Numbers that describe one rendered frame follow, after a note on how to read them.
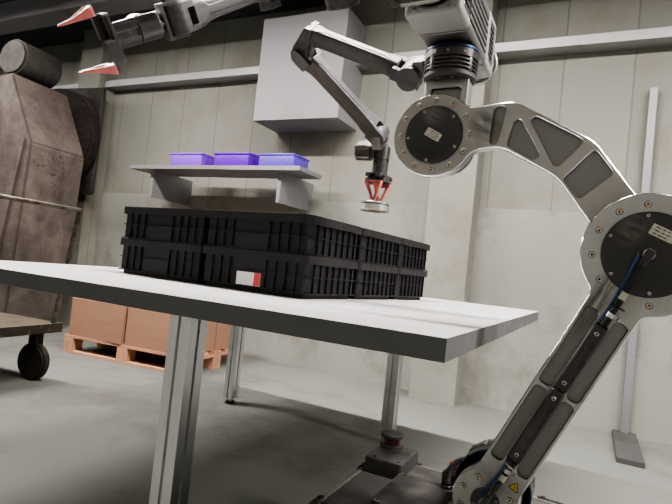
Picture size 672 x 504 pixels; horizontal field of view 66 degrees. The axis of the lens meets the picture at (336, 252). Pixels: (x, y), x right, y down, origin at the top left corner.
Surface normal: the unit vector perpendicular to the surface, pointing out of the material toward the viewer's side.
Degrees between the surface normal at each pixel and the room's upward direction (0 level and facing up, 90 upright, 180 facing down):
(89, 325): 90
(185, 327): 90
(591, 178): 90
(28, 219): 92
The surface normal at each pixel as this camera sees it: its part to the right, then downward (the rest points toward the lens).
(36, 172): 0.94, 0.13
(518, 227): -0.44, -0.07
